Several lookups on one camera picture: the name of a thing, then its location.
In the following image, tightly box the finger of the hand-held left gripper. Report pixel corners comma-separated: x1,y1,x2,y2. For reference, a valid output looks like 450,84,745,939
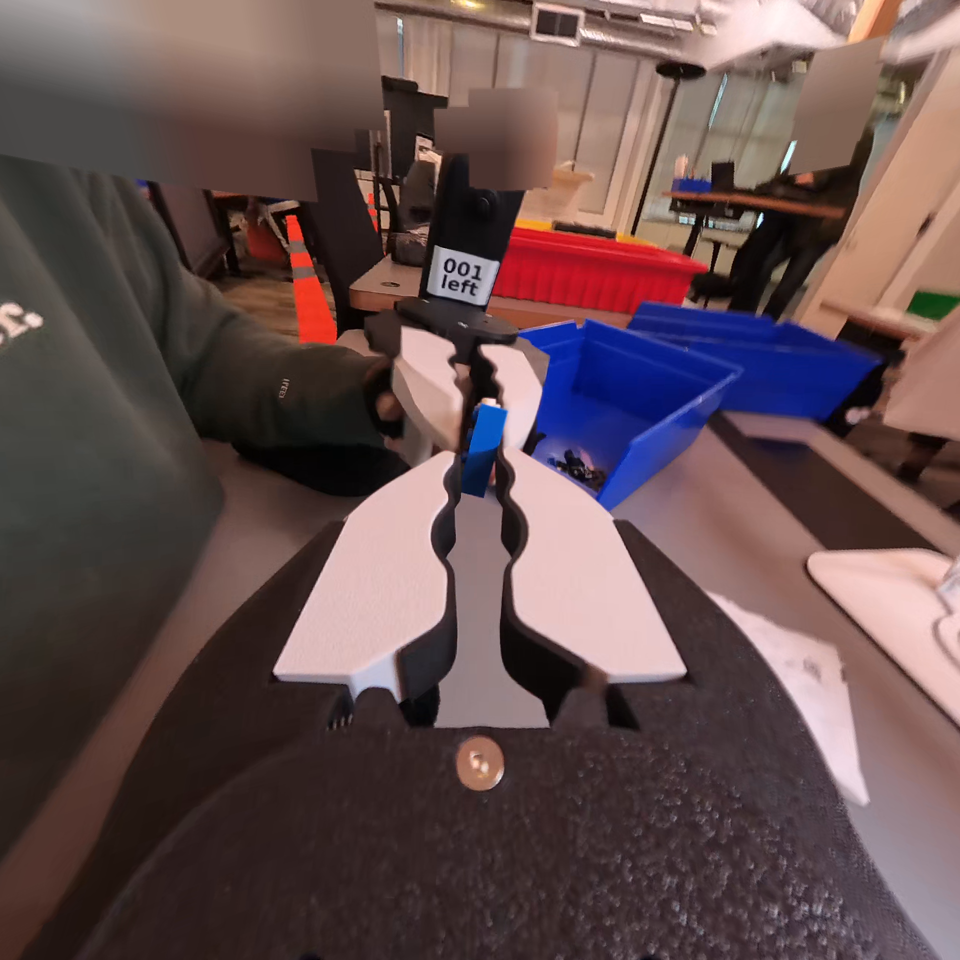
391,326,472,468
480,341,544,453

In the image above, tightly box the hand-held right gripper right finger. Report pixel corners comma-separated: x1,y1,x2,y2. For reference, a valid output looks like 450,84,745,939
495,447,689,723

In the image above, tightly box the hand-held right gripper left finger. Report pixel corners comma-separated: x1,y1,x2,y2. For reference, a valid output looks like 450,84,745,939
273,450,460,702

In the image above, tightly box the blue lego brick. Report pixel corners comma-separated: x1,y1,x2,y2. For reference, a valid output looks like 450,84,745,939
459,401,509,498

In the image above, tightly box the pile of lego pieces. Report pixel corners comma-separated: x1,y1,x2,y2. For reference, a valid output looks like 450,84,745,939
546,447,610,496

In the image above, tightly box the blue plastic parts bin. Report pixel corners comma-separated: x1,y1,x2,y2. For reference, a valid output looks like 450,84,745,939
517,318,744,511

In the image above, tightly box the person's left forearm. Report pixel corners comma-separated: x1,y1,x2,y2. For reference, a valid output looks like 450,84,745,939
187,277,397,451

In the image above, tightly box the wooden table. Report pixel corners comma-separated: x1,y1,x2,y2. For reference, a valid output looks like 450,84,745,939
348,255,706,331

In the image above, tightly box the red plastic bin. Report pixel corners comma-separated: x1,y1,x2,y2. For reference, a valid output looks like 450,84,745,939
491,225,710,310

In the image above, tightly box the white numbered paper bag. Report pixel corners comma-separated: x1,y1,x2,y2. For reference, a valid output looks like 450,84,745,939
705,591,871,807

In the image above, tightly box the black floor lamp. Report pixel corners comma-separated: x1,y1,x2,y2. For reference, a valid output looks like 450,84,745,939
630,61,708,237

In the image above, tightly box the wooden office desk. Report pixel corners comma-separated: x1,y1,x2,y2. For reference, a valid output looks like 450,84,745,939
663,187,849,226

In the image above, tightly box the white book stand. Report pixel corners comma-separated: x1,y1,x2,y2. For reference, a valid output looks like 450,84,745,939
806,547,960,729

